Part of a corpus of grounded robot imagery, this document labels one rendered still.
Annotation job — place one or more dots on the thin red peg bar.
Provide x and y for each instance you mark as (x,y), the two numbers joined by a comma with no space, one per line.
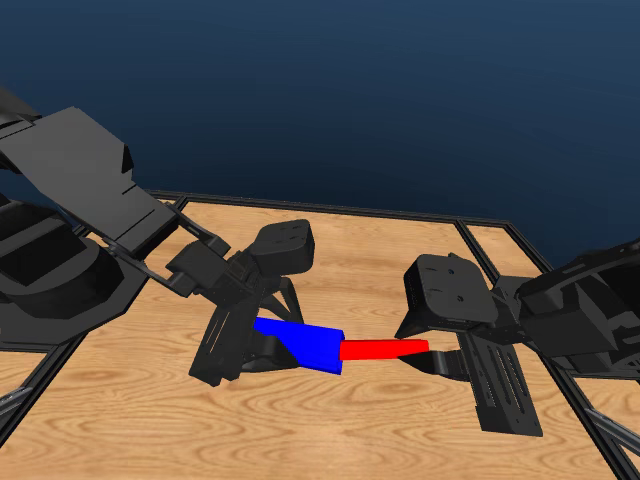
(375,350)

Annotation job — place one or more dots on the blue hollow socket block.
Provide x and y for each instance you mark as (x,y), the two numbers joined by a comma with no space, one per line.
(315,345)

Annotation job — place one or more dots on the black table frame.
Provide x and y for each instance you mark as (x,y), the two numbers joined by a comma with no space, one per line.
(350,210)

